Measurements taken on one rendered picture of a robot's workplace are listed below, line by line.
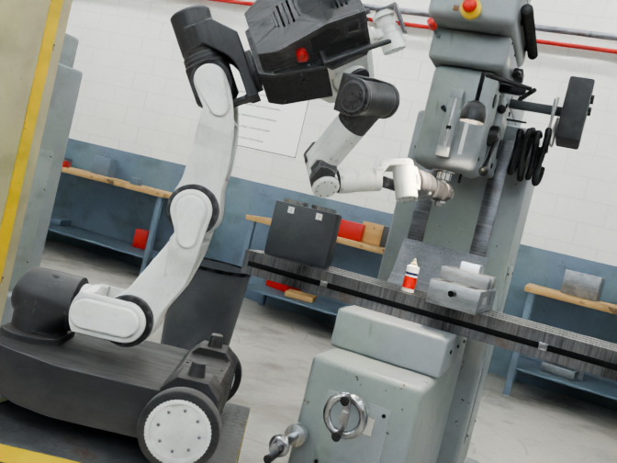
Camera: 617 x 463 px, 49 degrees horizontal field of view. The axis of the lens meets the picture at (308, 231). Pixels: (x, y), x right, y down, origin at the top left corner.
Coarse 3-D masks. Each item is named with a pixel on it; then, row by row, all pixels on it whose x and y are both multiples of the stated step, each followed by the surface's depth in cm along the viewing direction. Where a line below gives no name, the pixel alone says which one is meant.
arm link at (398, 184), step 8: (400, 168) 198; (408, 168) 198; (416, 168) 201; (384, 176) 201; (400, 176) 197; (408, 176) 197; (416, 176) 199; (424, 176) 202; (384, 184) 201; (392, 184) 201; (400, 184) 197; (408, 184) 196; (416, 184) 198; (424, 184) 202; (400, 192) 196; (408, 192) 196; (416, 192) 197; (424, 192) 203; (400, 200) 200; (408, 200) 200
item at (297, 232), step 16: (288, 208) 231; (304, 208) 230; (320, 208) 230; (272, 224) 232; (288, 224) 231; (304, 224) 230; (320, 224) 229; (336, 224) 231; (272, 240) 232; (288, 240) 231; (304, 240) 230; (320, 240) 229; (288, 256) 231; (304, 256) 230; (320, 256) 229
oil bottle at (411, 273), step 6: (414, 258) 215; (414, 264) 214; (408, 270) 214; (414, 270) 213; (408, 276) 214; (414, 276) 213; (408, 282) 213; (414, 282) 214; (402, 288) 215; (408, 288) 213; (414, 288) 215
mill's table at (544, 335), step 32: (256, 256) 227; (320, 288) 219; (352, 288) 215; (384, 288) 211; (416, 320) 207; (448, 320) 204; (480, 320) 201; (512, 320) 205; (544, 352) 194; (576, 352) 191; (608, 352) 188
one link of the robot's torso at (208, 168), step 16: (208, 64) 178; (208, 80) 178; (224, 80) 178; (208, 96) 178; (224, 96) 178; (208, 112) 179; (224, 112) 178; (208, 128) 179; (224, 128) 179; (208, 144) 181; (224, 144) 181; (192, 160) 182; (208, 160) 182; (224, 160) 182; (192, 176) 182; (208, 176) 182; (224, 176) 182; (176, 192) 181; (208, 192) 181; (224, 192) 190; (224, 208) 193; (208, 224) 181
